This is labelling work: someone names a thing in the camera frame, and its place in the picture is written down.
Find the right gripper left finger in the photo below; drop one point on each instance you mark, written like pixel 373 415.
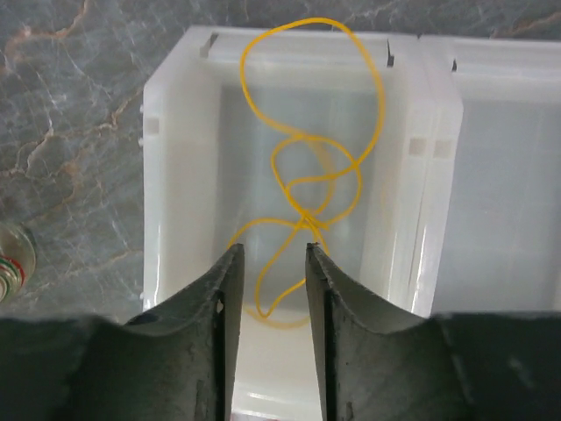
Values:
pixel 176 361

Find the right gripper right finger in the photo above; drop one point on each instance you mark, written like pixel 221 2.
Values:
pixel 377 361

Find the right glass bottle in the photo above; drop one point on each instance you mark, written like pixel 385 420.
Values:
pixel 18 259

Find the white six-compartment tray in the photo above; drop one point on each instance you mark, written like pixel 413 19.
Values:
pixel 455 207

